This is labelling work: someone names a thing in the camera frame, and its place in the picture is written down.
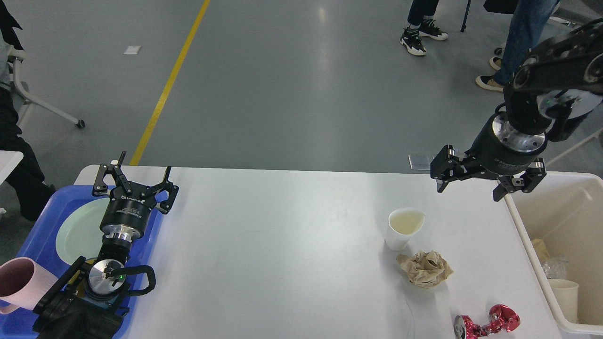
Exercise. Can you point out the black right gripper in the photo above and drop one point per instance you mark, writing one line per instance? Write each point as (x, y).
(498, 152)

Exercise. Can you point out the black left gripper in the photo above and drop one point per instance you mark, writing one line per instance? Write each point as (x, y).
(126, 214)

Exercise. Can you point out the mint green plate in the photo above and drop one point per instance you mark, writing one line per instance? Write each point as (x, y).
(80, 235)

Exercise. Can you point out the brown paper bag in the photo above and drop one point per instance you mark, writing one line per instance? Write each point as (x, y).
(540, 249)

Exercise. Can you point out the white paper cup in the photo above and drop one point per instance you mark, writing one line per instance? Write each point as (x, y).
(402, 225)
(567, 296)

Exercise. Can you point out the foil sheet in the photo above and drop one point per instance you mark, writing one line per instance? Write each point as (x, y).
(555, 267)

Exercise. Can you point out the pink mug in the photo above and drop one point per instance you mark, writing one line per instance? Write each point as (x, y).
(23, 283)

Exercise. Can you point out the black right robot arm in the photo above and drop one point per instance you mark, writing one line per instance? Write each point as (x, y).
(556, 87)

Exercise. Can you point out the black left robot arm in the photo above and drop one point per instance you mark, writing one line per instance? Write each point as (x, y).
(87, 300)

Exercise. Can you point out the beige plastic bin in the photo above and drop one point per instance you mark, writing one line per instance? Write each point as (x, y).
(566, 212)

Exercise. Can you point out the blue plastic tray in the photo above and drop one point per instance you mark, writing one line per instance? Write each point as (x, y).
(40, 245)

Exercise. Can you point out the crumpled brown napkin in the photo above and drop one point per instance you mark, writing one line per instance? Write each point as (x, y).
(425, 269)

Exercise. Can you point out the small white side table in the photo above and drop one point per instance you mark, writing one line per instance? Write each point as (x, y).
(8, 162)

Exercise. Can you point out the red candy wrapper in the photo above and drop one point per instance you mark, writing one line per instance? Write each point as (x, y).
(501, 319)

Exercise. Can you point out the person in blue jeans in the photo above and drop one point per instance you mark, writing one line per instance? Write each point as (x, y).
(526, 26)

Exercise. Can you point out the white office chair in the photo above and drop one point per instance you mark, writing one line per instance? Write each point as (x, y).
(570, 14)

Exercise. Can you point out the white chair at left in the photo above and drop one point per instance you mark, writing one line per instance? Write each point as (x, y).
(28, 101)

